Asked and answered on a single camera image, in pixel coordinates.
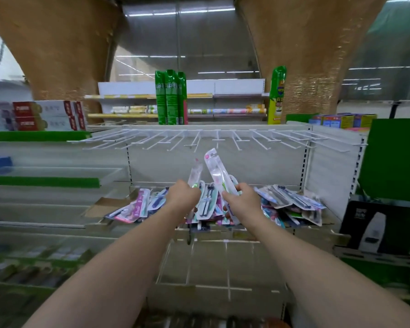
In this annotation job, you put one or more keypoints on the person's left hand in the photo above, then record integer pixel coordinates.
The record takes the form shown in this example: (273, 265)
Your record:
(182, 199)

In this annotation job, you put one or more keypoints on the person's right hand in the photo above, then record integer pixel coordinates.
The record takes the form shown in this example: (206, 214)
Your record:
(246, 206)

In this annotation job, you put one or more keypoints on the clear green toothbrush pack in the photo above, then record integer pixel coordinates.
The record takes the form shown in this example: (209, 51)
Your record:
(194, 174)

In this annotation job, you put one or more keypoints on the clear pink-topped toothbrush pack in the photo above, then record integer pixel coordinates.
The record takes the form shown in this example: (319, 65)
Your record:
(215, 167)

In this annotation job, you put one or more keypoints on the pile of toothbrush packs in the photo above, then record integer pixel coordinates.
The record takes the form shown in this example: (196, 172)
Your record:
(294, 201)

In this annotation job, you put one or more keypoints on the person's right forearm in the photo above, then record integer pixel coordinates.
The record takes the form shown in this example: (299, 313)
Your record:
(311, 276)

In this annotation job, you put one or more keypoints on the person's left forearm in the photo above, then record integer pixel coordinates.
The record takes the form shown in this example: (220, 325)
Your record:
(116, 269)

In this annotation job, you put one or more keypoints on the white shelf unit yellow strips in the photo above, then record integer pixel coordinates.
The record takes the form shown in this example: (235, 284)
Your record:
(130, 88)

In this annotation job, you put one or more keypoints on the brown cardboard tray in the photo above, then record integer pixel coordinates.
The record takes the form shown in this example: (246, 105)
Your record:
(102, 204)

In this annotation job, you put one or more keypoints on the row of colourful wrap rolls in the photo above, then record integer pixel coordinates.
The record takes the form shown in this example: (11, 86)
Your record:
(225, 111)

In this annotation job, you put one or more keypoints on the green spray can red side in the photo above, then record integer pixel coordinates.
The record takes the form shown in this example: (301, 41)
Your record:
(183, 99)

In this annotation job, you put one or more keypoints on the black product box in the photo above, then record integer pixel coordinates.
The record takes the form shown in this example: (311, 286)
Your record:
(352, 218)

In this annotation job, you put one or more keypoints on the green yellow spray can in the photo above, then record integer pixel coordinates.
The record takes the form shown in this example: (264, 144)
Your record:
(276, 95)

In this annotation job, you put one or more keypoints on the orange round object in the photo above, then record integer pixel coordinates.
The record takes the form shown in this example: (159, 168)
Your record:
(275, 323)

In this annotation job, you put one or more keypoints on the red white toothpaste box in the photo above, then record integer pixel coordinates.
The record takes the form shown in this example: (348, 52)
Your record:
(81, 122)
(54, 123)
(51, 108)
(78, 108)

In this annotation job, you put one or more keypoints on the woven brown column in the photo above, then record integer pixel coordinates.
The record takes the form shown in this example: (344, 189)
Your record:
(61, 47)
(311, 47)

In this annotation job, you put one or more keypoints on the white purple toothpaste box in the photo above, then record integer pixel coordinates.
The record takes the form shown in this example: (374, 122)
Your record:
(0, 115)
(0, 126)

